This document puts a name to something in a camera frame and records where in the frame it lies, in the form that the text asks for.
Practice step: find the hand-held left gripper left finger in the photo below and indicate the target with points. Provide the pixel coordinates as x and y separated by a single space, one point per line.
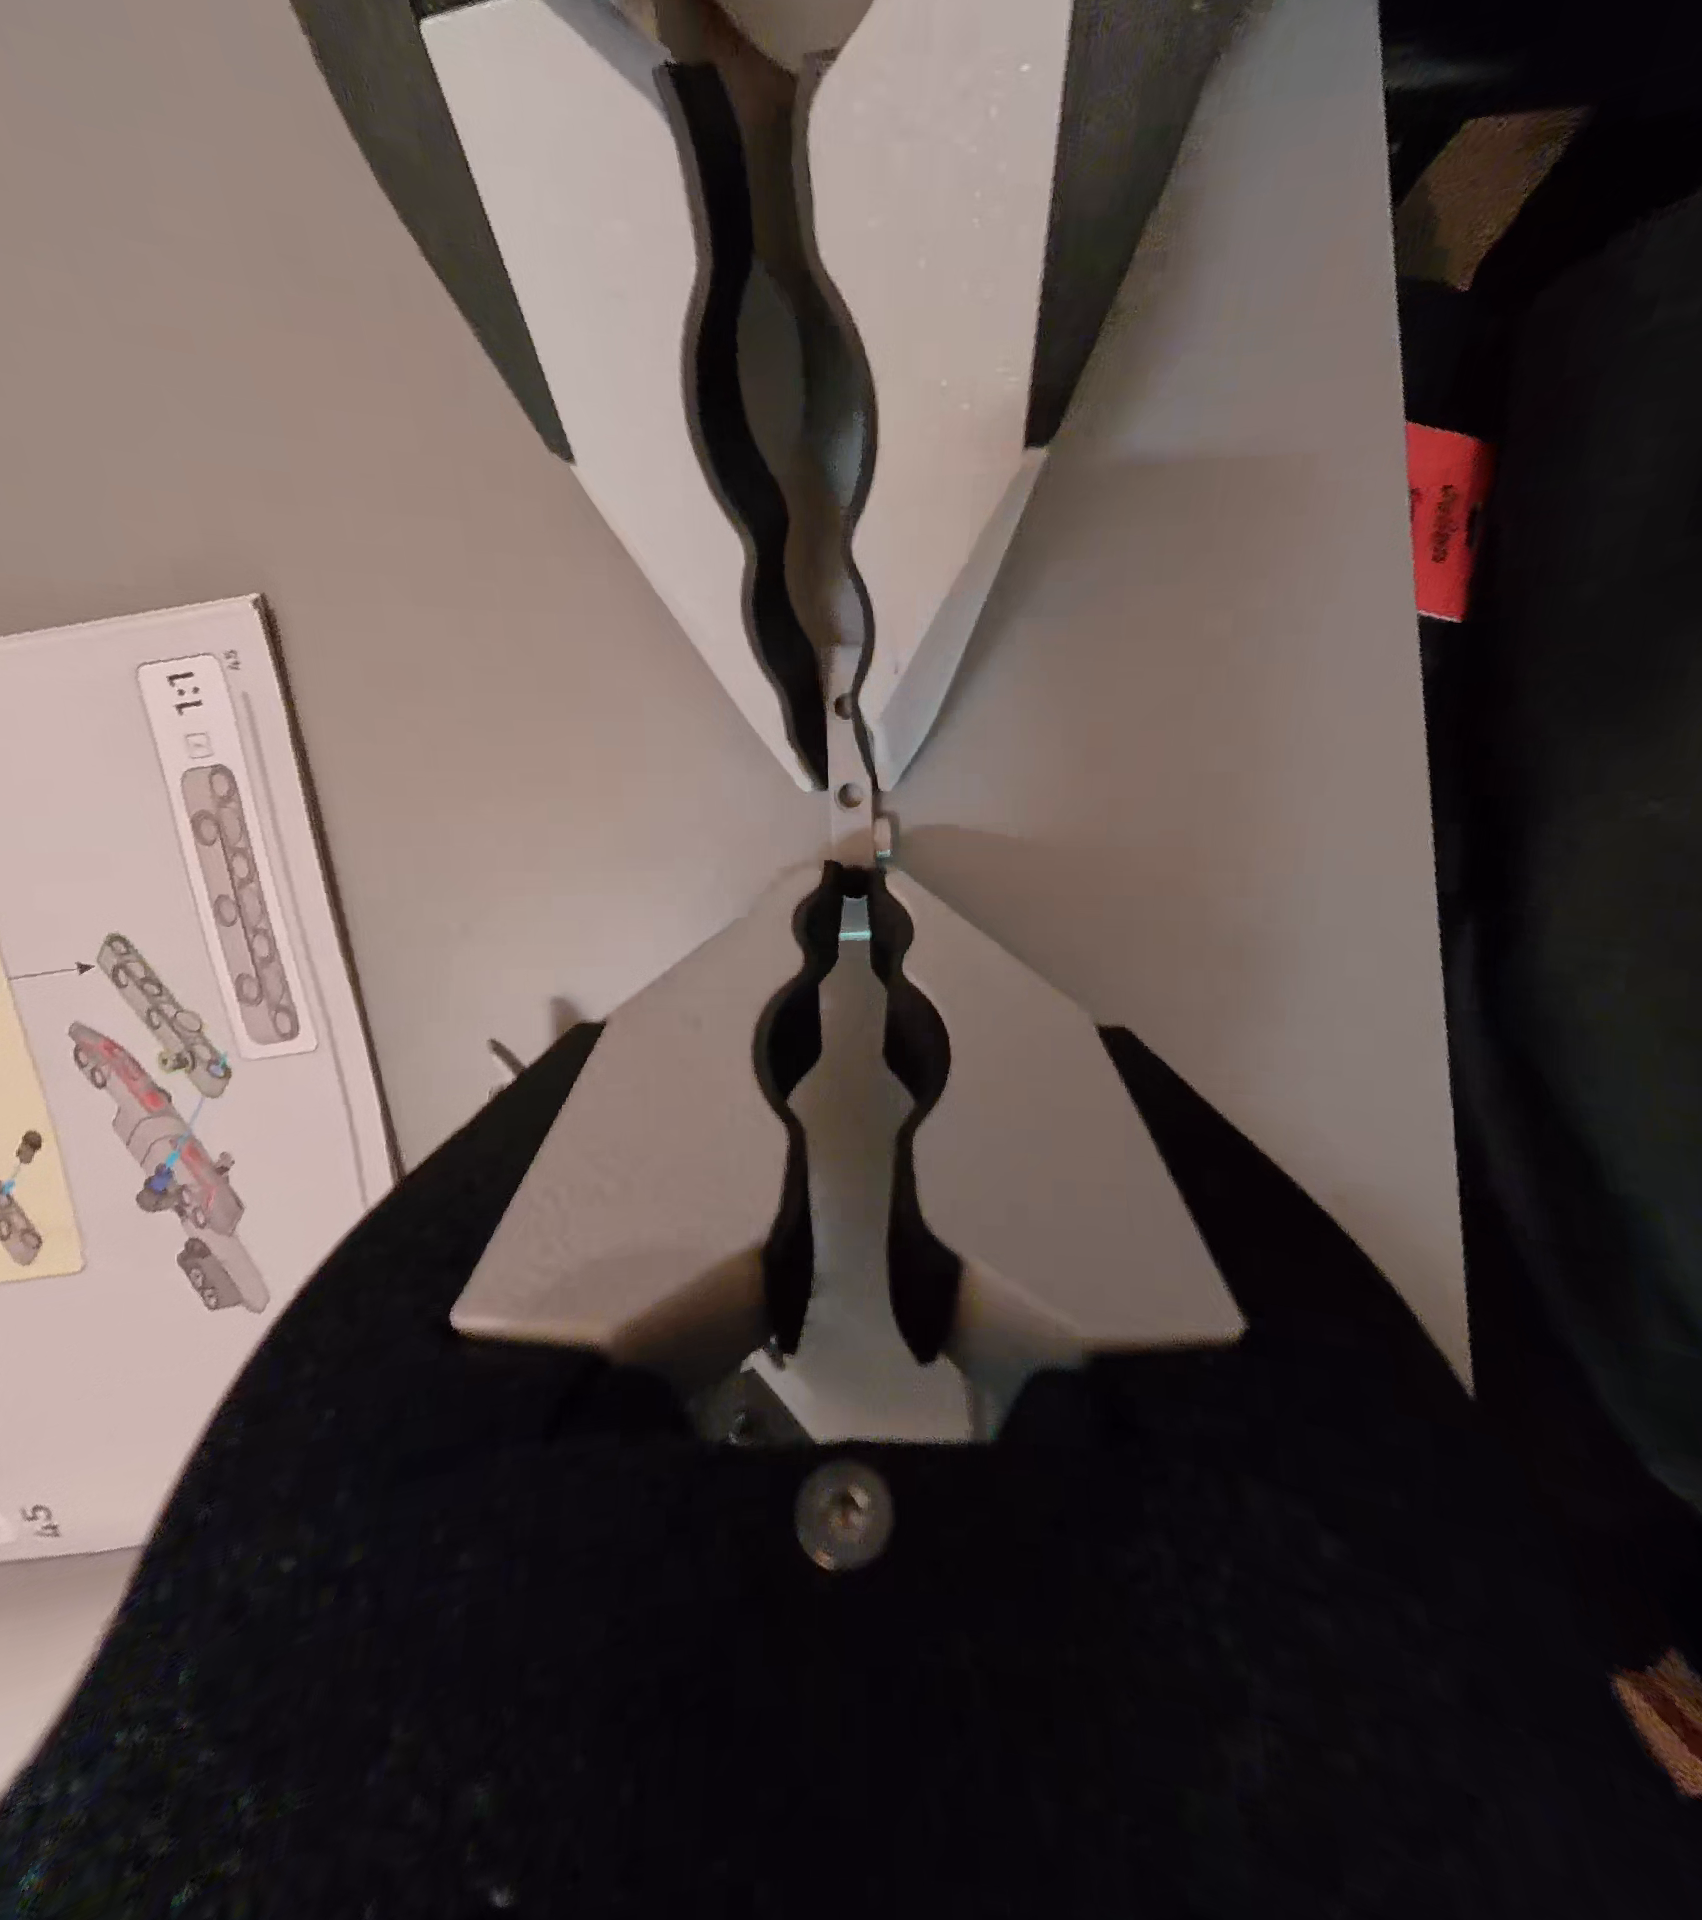
643 1182

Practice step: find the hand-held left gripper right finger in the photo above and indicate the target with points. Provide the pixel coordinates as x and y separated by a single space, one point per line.
1078 1200

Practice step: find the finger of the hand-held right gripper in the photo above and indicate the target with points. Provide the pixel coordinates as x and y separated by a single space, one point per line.
941 223
583 269

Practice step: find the blue toy pin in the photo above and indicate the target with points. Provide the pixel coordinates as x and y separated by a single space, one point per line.
855 933

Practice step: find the person's dark clothing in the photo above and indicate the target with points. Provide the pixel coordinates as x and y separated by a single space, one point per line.
1662 750

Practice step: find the red fabric label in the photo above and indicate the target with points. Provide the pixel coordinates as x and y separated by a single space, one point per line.
1450 518

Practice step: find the open instruction booklet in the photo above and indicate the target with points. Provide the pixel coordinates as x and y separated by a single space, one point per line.
27 750

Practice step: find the light grey toy beam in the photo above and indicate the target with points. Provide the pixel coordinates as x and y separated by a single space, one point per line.
847 810

